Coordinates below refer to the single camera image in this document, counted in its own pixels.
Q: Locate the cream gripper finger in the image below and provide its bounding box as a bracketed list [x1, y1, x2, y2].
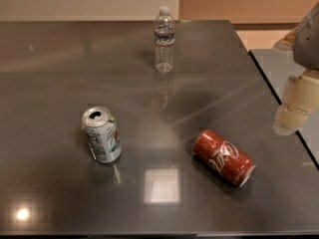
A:
[273, 28, 297, 51]
[273, 69, 319, 135]

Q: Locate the red coke can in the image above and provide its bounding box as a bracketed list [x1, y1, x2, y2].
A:
[192, 129, 255, 187]

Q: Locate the white green soda can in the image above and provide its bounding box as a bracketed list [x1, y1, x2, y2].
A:
[81, 107, 122, 163]

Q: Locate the grey side table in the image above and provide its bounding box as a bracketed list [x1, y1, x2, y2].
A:
[249, 49, 319, 166]

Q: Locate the clear plastic water bottle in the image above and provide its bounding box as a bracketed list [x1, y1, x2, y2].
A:
[154, 6, 175, 73]

